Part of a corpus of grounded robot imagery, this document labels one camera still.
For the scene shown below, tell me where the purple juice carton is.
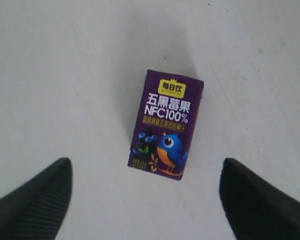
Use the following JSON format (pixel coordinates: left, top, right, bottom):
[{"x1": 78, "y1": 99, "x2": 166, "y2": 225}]
[{"x1": 127, "y1": 69, "x2": 205, "y2": 181}]

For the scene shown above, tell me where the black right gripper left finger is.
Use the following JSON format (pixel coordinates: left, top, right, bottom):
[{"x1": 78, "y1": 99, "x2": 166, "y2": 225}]
[{"x1": 0, "y1": 157, "x2": 73, "y2": 240}]

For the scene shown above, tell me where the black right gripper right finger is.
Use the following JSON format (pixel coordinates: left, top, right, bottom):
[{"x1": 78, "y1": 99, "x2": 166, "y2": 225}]
[{"x1": 219, "y1": 157, "x2": 300, "y2": 240}]

